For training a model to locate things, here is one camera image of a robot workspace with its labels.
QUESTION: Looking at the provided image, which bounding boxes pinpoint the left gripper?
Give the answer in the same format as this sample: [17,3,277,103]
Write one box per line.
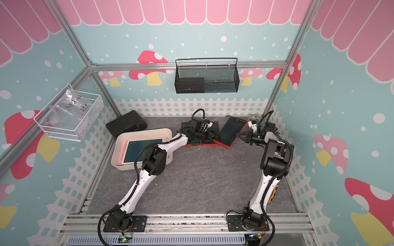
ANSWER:
[195,129,220,142]

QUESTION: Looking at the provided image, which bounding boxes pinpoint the red writing tablet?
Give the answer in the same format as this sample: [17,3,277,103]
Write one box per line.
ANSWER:
[201,122,220,146]
[214,116,247,149]
[181,122,202,146]

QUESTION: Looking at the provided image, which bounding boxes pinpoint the pink writing tablet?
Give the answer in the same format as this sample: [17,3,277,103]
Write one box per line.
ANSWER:
[120,139,163,165]

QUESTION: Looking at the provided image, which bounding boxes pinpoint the cream plastic storage box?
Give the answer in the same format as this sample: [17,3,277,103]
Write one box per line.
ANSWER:
[111,128,172,171]

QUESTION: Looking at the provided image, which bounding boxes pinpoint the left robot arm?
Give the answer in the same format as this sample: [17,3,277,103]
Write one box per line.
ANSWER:
[97,118,213,233]

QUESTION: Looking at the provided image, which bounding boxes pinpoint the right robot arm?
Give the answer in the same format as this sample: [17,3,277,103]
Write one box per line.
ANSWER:
[237,121,294,231]

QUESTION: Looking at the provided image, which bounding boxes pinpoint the black box in basket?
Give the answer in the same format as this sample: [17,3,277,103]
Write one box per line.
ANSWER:
[175,77,205,94]

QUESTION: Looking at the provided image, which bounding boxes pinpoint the clear tape roll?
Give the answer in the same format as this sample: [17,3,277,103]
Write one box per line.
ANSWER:
[248,115,262,122]

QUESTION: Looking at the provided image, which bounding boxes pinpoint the yellow black pliers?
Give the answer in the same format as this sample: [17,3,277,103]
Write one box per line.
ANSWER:
[268,185,278,204]

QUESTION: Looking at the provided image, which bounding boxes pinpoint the black case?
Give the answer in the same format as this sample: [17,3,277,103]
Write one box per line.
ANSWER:
[106,110,148,139]

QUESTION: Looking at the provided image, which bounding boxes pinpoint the clear plastic bag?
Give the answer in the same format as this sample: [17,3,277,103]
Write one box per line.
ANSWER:
[45,89,92,130]

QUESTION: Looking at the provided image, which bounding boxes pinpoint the black mesh wall basket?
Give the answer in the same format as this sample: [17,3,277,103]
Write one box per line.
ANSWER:
[175,57,240,93]

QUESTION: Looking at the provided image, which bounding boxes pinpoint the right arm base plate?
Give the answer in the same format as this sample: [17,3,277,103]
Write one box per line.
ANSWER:
[226,214,270,232]

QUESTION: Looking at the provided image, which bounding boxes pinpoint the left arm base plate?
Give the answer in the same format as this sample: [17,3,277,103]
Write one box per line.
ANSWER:
[104,215,148,233]

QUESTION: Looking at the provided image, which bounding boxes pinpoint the white wire wall basket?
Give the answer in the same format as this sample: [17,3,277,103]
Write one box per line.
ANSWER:
[33,84,104,142]

